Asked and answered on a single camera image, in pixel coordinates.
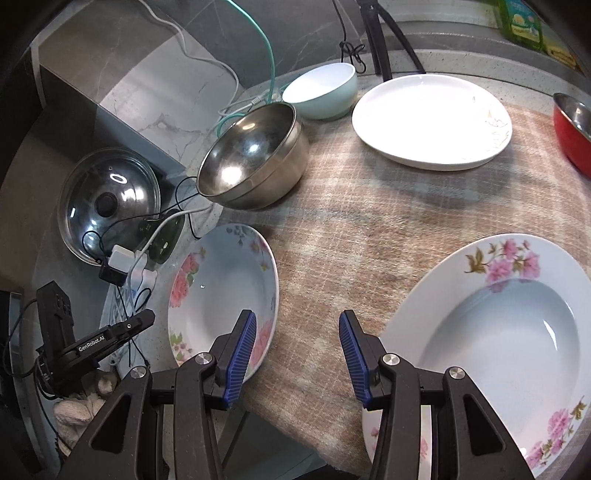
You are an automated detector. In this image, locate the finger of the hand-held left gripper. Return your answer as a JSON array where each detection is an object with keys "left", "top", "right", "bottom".
[{"left": 115, "top": 309, "right": 156, "bottom": 344}]

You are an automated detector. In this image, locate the stainless steel bowl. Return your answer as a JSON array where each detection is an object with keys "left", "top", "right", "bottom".
[{"left": 196, "top": 102, "right": 310, "bottom": 210}]

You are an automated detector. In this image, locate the black power adapter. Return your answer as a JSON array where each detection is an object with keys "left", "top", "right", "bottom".
[{"left": 99, "top": 264, "right": 127, "bottom": 285}]

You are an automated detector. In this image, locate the teal power strip with cable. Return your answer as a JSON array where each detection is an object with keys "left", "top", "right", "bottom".
[{"left": 216, "top": 0, "right": 278, "bottom": 137}]

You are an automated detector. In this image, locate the white plate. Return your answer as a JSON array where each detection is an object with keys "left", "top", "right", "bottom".
[{"left": 352, "top": 74, "right": 513, "bottom": 171}]

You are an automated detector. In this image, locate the pink floral deep plate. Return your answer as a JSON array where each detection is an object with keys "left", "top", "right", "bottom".
[
  {"left": 167, "top": 224, "right": 280, "bottom": 381},
  {"left": 362, "top": 234, "right": 591, "bottom": 478}
]

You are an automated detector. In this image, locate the person's left hand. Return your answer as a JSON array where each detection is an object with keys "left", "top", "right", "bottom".
[{"left": 53, "top": 371, "right": 118, "bottom": 450}]

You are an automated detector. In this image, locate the yellow sponge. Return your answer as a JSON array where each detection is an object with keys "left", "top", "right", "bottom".
[{"left": 544, "top": 32, "right": 583, "bottom": 72}]

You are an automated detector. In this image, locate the red steel bowl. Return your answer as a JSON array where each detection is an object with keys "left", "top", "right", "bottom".
[{"left": 553, "top": 92, "right": 591, "bottom": 181}]

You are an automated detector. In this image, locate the black ring light cable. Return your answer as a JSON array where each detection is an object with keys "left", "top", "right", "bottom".
[{"left": 332, "top": 0, "right": 366, "bottom": 66}]

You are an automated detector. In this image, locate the white wall cable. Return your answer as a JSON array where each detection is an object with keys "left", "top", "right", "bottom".
[{"left": 139, "top": 0, "right": 282, "bottom": 117}]

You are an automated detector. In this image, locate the black tripod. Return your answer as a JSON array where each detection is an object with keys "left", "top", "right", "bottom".
[{"left": 358, "top": 0, "right": 426, "bottom": 77}]

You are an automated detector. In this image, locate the mint green ceramic bowl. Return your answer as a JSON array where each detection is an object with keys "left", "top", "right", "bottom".
[{"left": 281, "top": 63, "right": 358, "bottom": 121}]

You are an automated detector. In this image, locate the white plug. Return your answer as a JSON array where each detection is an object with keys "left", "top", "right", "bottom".
[{"left": 129, "top": 268, "right": 158, "bottom": 291}]

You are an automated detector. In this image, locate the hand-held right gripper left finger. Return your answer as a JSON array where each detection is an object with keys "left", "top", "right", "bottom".
[{"left": 58, "top": 310, "right": 257, "bottom": 480}]

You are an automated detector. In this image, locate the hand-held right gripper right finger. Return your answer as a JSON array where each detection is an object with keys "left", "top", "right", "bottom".
[{"left": 339, "top": 310, "right": 543, "bottom": 480}]

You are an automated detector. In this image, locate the white charger cube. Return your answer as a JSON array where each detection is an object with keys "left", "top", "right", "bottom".
[{"left": 111, "top": 246, "right": 136, "bottom": 274}]

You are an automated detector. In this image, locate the dark green glass dish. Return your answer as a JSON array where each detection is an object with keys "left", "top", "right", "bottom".
[{"left": 139, "top": 210, "right": 185, "bottom": 264}]

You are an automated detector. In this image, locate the beige plaid cloth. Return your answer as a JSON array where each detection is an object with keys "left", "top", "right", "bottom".
[{"left": 222, "top": 69, "right": 591, "bottom": 457}]

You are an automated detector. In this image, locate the green dish soap bottle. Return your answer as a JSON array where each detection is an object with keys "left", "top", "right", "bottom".
[{"left": 498, "top": 0, "right": 544, "bottom": 51}]

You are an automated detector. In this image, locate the white charger cable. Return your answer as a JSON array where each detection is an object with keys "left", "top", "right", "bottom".
[{"left": 133, "top": 207, "right": 217, "bottom": 278}]

